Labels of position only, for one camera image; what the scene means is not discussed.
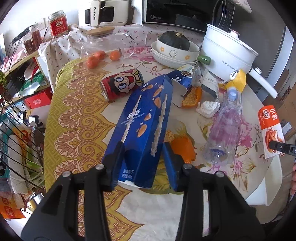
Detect orange white snack packet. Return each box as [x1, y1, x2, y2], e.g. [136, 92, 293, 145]
[257, 105, 285, 159]

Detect small orange tangerine right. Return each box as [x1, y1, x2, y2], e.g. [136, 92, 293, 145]
[109, 50, 122, 61]

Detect small floral cloth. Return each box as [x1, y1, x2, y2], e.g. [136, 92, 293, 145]
[38, 24, 205, 90]

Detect large orange peel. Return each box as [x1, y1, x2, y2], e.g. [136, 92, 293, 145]
[170, 136, 196, 164]

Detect blue biscuit box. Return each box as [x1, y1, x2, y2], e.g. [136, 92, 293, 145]
[103, 75, 173, 188]

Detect clear plastic water bottle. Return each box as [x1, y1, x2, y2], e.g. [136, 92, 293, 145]
[203, 87, 242, 165]

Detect small orange tangerine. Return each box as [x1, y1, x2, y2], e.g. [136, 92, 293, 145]
[85, 50, 106, 69]
[109, 50, 122, 61]

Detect white plastic trash bin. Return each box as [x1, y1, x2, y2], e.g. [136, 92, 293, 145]
[246, 155, 283, 206]

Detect orange peel with pith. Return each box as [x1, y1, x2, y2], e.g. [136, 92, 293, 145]
[182, 86, 202, 108]

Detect white electric cooking pot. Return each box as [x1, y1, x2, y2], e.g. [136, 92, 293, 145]
[200, 24, 278, 98]

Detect small orange tangerine left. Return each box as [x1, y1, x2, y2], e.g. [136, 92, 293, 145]
[85, 50, 106, 69]

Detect white appliance black window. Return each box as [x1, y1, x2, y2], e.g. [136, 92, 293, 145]
[78, 1, 130, 27]

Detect black microwave oven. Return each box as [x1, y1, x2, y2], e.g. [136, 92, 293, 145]
[142, 0, 235, 33]

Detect person right hand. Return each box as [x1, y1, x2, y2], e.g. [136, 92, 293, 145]
[290, 163, 296, 196]

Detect white floral bowl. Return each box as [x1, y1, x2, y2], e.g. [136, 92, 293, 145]
[156, 38, 211, 65]

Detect red label glass jar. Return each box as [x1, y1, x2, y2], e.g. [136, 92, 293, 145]
[48, 10, 69, 38]

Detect dark green pumpkin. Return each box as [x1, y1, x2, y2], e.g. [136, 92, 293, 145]
[158, 31, 190, 51]

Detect white tissue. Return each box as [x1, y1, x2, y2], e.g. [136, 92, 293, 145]
[195, 100, 220, 118]

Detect yellow snack wrapper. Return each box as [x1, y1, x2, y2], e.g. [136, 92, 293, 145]
[218, 69, 246, 92]

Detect wire rack shelf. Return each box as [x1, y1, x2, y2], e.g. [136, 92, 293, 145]
[1, 24, 47, 219]

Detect red cartoon drink can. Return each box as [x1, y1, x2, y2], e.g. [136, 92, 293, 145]
[100, 68, 144, 102]

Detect floral tablecloth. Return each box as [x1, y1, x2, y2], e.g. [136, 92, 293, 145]
[43, 46, 276, 238]

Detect blue white milk carton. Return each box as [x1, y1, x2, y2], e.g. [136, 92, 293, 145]
[166, 64, 195, 108]

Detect white stacked plates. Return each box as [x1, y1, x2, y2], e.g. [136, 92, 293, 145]
[151, 41, 199, 69]

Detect grey refrigerator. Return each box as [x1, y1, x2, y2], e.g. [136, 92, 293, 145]
[233, 0, 296, 103]

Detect glass pitcher with cork lid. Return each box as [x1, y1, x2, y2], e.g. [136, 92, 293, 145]
[81, 26, 136, 59]

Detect torn silver foil packet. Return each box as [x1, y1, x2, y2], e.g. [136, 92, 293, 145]
[201, 69, 219, 102]

